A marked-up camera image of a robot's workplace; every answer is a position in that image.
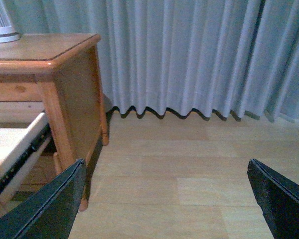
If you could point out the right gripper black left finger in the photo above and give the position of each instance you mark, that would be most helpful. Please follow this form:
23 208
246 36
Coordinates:
50 212

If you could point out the grey curtain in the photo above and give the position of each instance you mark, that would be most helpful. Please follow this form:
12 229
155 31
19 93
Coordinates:
229 56

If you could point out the wooden drawer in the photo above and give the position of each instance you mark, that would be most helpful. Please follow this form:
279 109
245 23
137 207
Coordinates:
20 149

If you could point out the white air purifier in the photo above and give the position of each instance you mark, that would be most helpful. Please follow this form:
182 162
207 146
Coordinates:
8 33

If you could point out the wooden nightstand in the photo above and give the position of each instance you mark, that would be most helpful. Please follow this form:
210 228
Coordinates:
57 74

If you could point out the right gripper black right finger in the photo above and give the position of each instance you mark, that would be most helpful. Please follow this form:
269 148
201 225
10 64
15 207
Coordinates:
278 198

